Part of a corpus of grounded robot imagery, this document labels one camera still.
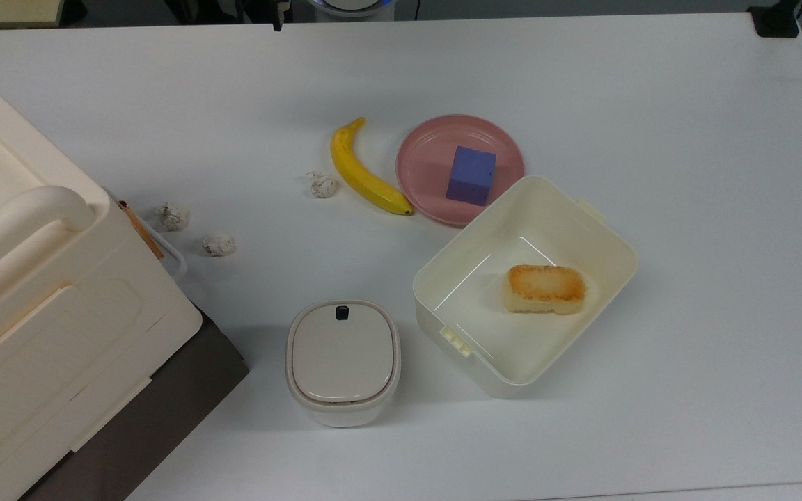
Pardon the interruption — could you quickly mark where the pink round plate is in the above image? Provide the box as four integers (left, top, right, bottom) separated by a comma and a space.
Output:
395, 114, 526, 228

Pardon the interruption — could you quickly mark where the purple foam cube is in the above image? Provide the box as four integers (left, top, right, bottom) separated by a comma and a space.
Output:
446, 145, 498, 207

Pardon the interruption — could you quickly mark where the black table clamp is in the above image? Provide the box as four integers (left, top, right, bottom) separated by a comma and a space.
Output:
748, 0, 801, 38

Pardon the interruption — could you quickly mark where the tan wooden side table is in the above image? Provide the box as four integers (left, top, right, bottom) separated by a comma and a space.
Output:
0, 0, 88, 30

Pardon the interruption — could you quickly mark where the cream lidded trash can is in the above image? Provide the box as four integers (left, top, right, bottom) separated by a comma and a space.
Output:
285, 299, 402, 428

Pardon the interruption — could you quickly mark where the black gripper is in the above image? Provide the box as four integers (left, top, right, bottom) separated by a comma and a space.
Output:
262, 0, 292, 33

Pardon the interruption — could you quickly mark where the cream plastic storage box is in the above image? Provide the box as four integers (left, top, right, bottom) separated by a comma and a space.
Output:
412, 175, 638, 399

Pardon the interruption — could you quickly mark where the yellow banana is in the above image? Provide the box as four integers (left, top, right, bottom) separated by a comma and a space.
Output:
330, 117, 415, 216

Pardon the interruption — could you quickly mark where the crumpled white paper ball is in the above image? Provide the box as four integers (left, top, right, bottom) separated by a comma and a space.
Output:
202, 232, 237, 258
306, 170, 338, 200
156, 202, 191, 232

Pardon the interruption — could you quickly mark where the cream toy cabinet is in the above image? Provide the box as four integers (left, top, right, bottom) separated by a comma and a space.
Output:
0, 56, 203, 501

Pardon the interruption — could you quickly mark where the toasted bread piece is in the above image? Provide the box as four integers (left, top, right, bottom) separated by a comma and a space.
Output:
503, 264, 587, 315

